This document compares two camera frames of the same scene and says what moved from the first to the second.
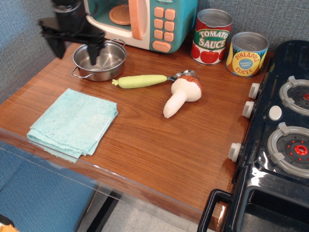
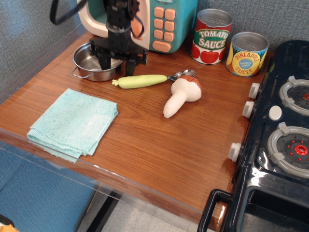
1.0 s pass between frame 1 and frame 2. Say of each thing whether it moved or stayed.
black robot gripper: moved
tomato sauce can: stayed
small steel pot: stayed
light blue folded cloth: stayed
